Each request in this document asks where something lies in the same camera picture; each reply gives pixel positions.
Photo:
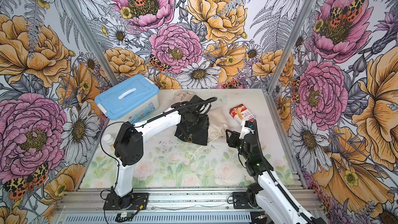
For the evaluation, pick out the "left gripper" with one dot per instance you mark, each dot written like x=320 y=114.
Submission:
x=204 y=121

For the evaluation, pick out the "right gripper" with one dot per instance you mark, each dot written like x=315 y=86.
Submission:
x=233 y=139

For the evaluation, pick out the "beige cloth bag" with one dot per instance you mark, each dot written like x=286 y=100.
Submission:
x=182 y=96
x=219 y=122

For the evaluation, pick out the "black hair dryer pouch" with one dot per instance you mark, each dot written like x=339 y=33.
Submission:
x=193 y=128

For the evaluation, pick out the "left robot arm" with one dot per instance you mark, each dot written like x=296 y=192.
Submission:
x=129 y=145

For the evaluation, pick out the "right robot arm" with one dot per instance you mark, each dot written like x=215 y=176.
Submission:
x=268 y=192

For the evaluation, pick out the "red white bandage box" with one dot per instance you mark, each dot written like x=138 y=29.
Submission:
x=241 y=113

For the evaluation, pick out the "blue lidded storage box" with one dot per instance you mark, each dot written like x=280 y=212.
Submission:
x=131 y=100

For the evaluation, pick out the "small white pill bottle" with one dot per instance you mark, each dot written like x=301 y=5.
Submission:
x=108 y=139

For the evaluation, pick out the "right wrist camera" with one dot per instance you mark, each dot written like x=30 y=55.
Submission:
x=246 y=128

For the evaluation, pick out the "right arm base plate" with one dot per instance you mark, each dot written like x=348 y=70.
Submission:
x=242 y=201

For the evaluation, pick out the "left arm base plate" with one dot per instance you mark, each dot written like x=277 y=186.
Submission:
x=131 y=201

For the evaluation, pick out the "aluminium front rail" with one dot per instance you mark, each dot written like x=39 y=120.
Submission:
x=162 y=206

